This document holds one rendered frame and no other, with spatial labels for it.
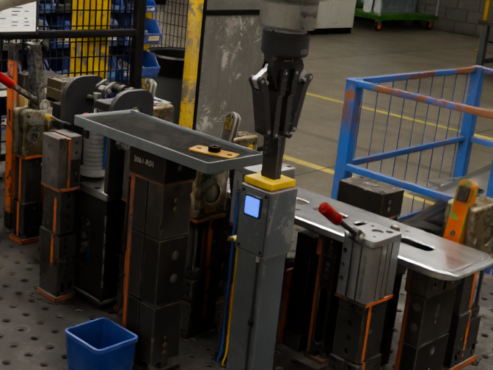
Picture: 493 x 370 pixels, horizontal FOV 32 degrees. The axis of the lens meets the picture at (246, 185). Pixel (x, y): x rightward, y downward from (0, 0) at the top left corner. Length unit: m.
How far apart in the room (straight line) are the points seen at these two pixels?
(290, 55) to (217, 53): 3.86
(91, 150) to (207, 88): 3.27
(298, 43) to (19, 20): 1.62
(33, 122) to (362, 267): 1.05
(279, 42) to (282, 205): 0.26
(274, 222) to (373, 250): 0.18
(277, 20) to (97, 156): 0.74
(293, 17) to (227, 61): 3.96
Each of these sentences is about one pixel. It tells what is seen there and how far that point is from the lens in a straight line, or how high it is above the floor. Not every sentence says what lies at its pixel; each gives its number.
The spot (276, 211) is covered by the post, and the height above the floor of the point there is 1.11.
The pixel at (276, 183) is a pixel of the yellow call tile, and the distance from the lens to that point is 1.38.
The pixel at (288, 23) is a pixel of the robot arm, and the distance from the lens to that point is 1.32.
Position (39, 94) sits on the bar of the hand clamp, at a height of 1.09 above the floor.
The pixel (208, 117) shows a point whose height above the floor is 0.42.
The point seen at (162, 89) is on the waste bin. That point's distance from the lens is 5.48.
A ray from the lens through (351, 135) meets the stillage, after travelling 3.90.
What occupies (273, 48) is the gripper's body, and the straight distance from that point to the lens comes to 1.33.
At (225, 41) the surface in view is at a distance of 5.22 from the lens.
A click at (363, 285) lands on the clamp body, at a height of 0.98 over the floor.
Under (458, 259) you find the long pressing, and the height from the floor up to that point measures 1.00.
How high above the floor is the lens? 1.54
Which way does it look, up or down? 16 degrees down
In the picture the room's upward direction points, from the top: 6 degrees clockwise
